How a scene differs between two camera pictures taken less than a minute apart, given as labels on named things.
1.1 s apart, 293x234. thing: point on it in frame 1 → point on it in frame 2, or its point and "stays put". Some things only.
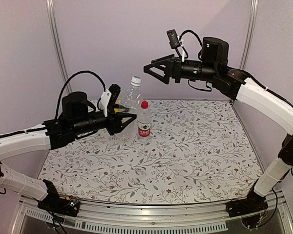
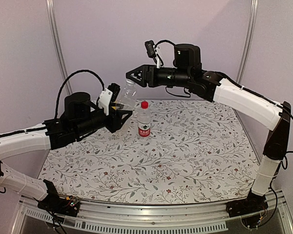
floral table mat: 199,151 stays put
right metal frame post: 251,26 stays put
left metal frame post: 52,19 stays put
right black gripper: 173,65 → 144,69
